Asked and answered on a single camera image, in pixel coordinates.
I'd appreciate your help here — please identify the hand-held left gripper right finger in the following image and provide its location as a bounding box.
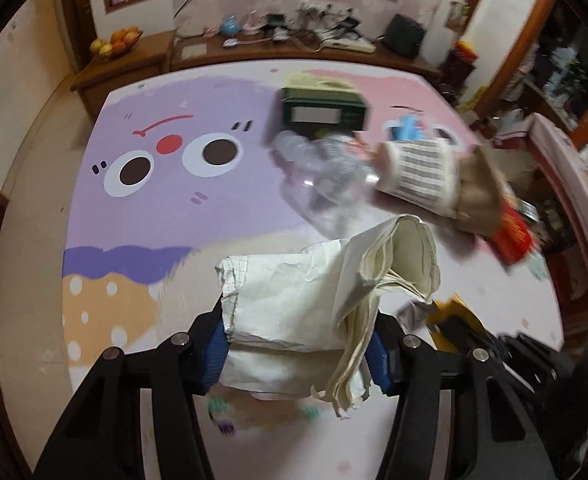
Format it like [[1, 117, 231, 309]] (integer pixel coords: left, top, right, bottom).
[[364, 315, 545, 480]]

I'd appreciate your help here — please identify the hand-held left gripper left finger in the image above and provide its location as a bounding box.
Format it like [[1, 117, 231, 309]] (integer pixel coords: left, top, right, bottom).
[[34, 296, 235, 480]]

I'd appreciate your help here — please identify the silver foil wrapper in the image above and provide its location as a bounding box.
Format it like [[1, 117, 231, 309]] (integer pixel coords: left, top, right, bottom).
[[398, 301, 432, 328]]

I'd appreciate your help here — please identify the yellow plastic wrapper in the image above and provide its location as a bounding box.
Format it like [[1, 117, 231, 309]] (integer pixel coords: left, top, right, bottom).
[[434, 296, 490, 351]]

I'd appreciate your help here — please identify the beige paper bag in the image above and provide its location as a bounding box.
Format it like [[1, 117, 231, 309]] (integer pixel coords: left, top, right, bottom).
[[215, 214, 441, 420]]

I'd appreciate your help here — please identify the red snack packet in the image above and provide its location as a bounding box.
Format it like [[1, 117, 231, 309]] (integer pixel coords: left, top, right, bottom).
[[489, 200, 537, 266]]

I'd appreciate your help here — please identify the brown paper bag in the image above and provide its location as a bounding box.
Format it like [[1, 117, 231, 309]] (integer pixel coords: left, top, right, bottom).
[[456, 147, 512, 236]]

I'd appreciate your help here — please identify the checked paper cup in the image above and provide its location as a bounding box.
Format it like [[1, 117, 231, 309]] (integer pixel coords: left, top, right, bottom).
[[374, 137, 462, 221]]

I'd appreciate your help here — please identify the blue plastic wrapper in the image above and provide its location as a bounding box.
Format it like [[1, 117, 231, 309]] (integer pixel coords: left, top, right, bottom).
[[389, 115, 427, 141]]

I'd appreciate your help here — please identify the cartoon print tablecloth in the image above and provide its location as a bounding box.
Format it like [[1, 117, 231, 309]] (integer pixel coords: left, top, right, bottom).
[[61, 57, 567, 480]]

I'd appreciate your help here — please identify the clear plastic bottle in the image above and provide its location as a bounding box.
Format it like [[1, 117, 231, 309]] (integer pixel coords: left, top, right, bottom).
[[273, 130, 382, 236]]

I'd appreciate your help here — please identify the side table pink cloth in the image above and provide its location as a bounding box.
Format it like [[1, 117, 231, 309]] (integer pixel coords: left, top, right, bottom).
[[494, 112, 588, 261]]

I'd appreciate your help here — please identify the green box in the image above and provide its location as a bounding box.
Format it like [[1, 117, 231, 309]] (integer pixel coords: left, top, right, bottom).
[[279, 72, 372, 133]]

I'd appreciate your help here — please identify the dark carved stand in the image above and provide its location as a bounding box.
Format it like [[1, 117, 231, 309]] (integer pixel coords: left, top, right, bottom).
[[441, 57, 475, 103]]

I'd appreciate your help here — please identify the wooden glass partition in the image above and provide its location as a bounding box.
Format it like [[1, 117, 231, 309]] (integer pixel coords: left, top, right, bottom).
[[489, 0, 588, 131]]

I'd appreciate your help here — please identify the white set-top box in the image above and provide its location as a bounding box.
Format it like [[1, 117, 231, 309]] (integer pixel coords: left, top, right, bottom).
[[319, 35, 377, 54]]

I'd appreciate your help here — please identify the dark green air fryer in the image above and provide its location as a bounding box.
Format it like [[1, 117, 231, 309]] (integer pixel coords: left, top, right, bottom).
[[386, 13, 425, 58]]

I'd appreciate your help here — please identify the fruit bowl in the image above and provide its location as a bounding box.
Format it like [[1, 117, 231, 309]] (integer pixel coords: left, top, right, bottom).
[[90, 26, 143, 58]]

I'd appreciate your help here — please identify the white wall socket strip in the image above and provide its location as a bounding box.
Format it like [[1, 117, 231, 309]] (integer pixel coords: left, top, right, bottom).
[[299, 2, 345, 16]]

